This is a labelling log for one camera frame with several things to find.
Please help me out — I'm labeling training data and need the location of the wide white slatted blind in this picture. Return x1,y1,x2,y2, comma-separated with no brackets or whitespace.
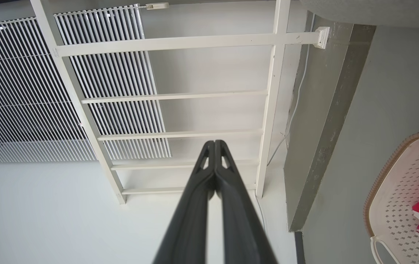
0,16,98,164

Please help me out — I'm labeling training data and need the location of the grey concrete step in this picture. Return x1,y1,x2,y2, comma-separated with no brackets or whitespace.
284,11,376,232

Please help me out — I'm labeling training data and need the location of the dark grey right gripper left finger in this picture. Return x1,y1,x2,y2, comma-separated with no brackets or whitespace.
153,140,217,264

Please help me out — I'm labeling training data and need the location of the narrow white slatted blind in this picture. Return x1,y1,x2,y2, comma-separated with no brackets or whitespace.
54,4,172,160

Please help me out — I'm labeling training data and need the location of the cream perforated laundry basket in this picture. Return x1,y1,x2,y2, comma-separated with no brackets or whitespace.
363,131,419,264

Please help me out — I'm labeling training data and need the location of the white wooden railing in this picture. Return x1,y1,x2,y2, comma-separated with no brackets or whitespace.
30,0,331,205

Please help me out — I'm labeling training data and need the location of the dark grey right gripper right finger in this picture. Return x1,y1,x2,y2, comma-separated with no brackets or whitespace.
214,140,278,264

